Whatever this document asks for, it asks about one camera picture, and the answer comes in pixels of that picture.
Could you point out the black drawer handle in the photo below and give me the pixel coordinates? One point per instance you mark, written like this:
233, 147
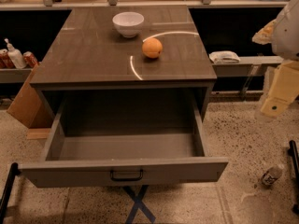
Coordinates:
126, 176

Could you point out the grey right shelf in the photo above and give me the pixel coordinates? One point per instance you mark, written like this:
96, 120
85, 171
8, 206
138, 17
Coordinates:
248, 66

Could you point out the plastic bottle on floor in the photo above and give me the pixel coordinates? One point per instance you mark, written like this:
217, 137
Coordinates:
272, 175

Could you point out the red soda can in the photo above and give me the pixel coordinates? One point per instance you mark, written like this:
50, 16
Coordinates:
30, 58

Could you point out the black base leg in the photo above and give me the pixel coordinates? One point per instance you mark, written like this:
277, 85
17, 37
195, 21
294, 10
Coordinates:
13, 172
293, 152

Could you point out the black right base leg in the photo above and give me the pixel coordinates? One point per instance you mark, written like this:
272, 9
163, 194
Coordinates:
293, 152

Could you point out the white pump bottle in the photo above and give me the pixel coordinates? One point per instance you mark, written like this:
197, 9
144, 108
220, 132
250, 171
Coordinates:
15, 55

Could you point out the white ceramic bowl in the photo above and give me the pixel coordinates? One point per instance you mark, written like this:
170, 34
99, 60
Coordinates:
128, 24

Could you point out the grey left shelf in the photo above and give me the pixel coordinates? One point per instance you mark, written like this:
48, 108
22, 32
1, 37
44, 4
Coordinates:
14, 75

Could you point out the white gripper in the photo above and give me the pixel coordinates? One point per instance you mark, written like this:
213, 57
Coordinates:
287, 36

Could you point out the orange fruit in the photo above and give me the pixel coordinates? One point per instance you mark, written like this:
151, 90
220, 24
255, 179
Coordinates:
152, 48

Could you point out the black left base leg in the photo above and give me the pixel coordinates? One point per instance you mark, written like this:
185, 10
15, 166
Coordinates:
13, 172

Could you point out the folded white cloth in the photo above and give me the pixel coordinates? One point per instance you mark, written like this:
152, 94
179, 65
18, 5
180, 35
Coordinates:
225, 56

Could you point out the grey shelf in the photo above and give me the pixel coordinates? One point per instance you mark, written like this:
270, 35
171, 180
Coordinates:
248, 66
14, 75

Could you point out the grey cabinet with top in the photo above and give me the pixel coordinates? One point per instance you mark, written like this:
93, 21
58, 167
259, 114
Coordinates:
89, 54

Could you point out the brown cardboard box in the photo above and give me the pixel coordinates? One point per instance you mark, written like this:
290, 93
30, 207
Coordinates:
27, 107

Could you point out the red can at edge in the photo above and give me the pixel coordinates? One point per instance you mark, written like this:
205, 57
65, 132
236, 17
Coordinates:
4, 58

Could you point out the grey open top drawer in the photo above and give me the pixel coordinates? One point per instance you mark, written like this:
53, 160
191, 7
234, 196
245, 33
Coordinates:
161, 134

